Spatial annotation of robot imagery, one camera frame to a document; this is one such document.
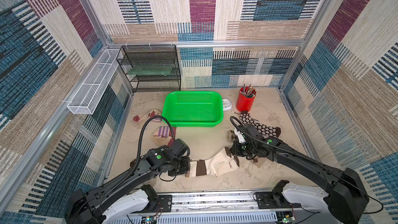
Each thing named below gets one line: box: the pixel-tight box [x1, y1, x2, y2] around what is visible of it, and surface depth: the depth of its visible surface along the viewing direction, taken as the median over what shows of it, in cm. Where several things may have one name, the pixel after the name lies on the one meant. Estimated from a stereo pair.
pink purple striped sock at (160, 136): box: [152, 126, 173, 147], surface depth 96 cm
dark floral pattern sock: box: [239, 110, 282, 138], surface depth 101 cm
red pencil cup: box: [235, 84, 259, 112], surface depth 104 cm
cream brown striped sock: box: [185, 146, 240, 178], surface depth 84 cm
